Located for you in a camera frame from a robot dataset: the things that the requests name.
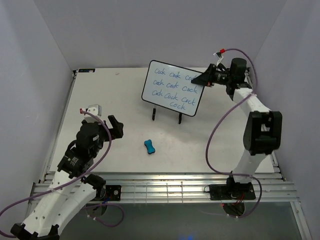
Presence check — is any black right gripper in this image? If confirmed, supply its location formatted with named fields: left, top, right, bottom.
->
left=190, top=63, right=233, bottom=87

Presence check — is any blue bone-shaped eraser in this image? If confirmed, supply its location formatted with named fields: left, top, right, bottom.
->
left=144, top=139, right=156, bottom=155

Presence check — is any small black-framed whiteboard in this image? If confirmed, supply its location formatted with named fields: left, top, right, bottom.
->
left=141, top=60, right=204, bottom=117

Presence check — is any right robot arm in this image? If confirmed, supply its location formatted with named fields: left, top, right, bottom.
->
left=191, top=58, right=283, bottom=200

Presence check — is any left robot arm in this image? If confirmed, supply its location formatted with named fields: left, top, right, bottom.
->
left=10, top=111, right=124, bottom=240

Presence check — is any left black corner label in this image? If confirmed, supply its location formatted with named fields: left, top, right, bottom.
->
left=78, top=68, right=96, bottom=73

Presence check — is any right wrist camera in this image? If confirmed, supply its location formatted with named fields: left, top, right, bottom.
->
left=213, top=51, right=224, bottom=66

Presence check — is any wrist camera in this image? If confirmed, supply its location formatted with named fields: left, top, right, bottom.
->
left=80, top=104, right=102, bottom=123
left=213, top=51, right=224, bottom=66

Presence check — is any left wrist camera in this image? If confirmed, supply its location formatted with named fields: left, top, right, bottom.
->
left=80, top=104, right=102, bottom=123

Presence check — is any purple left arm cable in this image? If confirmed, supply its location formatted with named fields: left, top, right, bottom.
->
left=0, top=109, right=125, bottom=238

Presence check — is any metal wire board stand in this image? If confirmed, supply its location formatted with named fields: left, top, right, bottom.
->
left=151, top=105, right=183, bottom=125

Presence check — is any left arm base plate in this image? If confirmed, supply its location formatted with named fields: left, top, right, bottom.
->
left=94, top=185, right=122, bottom=202

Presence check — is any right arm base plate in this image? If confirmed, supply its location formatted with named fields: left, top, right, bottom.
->
left=203, top=183, right=256, bottom=201

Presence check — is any aluminium rail frame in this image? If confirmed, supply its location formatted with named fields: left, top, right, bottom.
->
left=19, top=67, right=313, bottom=240

